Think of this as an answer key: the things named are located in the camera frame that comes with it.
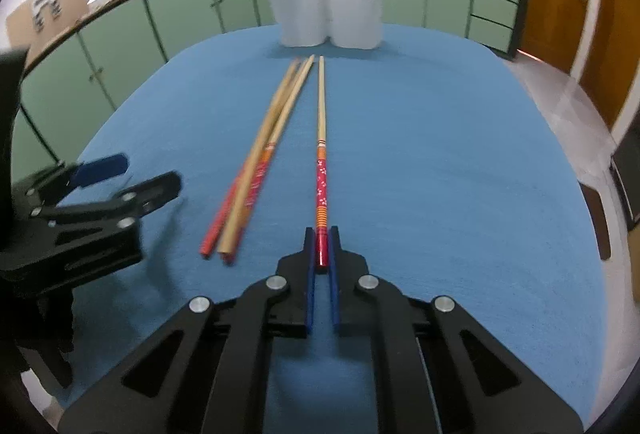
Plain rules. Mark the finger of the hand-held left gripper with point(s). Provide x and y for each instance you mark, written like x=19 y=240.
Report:
x=100 y=167
x=155 y=191

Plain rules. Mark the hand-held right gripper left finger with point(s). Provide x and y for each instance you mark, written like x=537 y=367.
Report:
x=310 y=274

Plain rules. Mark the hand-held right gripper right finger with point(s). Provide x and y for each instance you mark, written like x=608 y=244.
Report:
x=336 y=274

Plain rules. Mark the plain wooden chopstick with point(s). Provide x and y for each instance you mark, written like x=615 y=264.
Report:
x=227 y=239

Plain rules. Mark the white utensil holder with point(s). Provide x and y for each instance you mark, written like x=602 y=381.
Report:
x=320 y=3

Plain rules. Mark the green base cabinet run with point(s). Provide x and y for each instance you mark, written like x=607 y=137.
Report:
x=125 y=38

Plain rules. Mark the blue table mat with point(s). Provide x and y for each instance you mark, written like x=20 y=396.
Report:
x=450 y=163

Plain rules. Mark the brown cardboard board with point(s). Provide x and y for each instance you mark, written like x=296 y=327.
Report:
x=20 y=23

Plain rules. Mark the black glass cabinet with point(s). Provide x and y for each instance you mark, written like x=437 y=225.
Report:
x=630 y=184

